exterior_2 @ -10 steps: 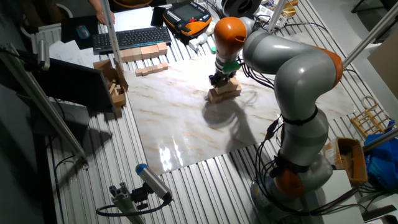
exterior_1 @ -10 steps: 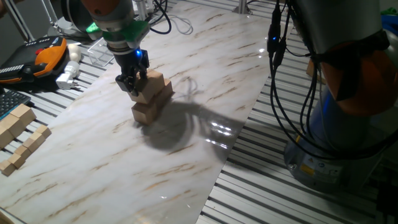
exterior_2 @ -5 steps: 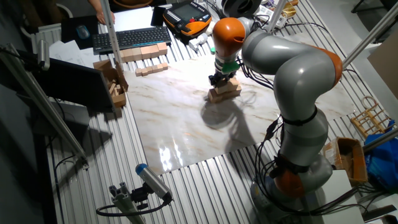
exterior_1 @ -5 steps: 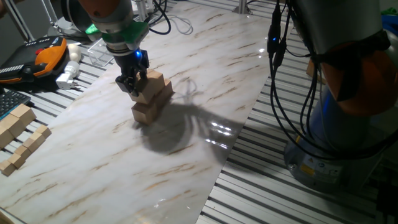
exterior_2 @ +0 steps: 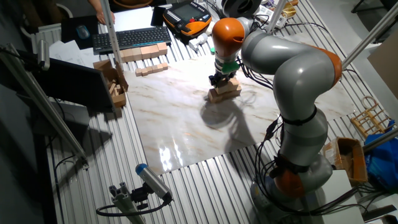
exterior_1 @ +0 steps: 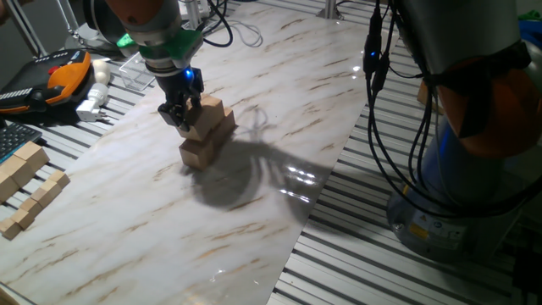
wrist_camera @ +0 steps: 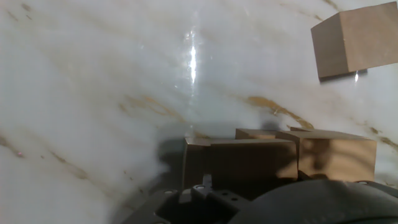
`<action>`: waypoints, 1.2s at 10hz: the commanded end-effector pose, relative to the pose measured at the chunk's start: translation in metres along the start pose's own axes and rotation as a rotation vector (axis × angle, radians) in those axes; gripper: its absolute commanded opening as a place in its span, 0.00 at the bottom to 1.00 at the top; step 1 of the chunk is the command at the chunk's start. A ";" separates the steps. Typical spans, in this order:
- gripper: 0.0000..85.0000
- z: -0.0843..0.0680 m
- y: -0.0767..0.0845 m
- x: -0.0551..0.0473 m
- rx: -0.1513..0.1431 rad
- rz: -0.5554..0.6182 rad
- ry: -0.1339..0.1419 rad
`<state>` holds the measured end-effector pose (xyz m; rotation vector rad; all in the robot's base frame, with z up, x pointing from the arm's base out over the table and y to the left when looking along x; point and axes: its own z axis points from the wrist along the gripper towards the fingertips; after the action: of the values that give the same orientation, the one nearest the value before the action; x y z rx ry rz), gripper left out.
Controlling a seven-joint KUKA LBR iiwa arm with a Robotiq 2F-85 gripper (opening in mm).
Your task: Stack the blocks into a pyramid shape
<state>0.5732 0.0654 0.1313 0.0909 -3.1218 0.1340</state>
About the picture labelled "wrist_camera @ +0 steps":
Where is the white marble pattern board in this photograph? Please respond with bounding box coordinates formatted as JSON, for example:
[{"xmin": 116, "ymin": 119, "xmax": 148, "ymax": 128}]
[{"xmin": 0, "ymin": 0, "xmax": 398, "ymax": 224}]

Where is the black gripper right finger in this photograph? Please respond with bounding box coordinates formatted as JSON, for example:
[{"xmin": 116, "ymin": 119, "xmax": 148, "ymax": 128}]
[{"xmin": 357, "ymin": 180, "xmax": 398, "ymax": 198}]

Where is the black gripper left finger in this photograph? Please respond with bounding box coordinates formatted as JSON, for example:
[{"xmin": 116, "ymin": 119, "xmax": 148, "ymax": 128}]
[{"xmin": 121, "ymin": 174, "xmax": 251, "ymax": 224}]

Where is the light wooden cube block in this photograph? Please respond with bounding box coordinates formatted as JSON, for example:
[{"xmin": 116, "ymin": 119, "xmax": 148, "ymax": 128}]
[
  {"xmin": 275, "ymin": 129, "xmax": 377, "ymax": 184},
  {"xmin": 182, "ymin": 137, "xmax": 299, "ymax": 200},
  {"xmin": 235, "ymin": 126, "xmax": 315, "ymax": 140},
  {"xmin": 310, "ymin": 1, "xmax": 398, "ymax": 82}
]

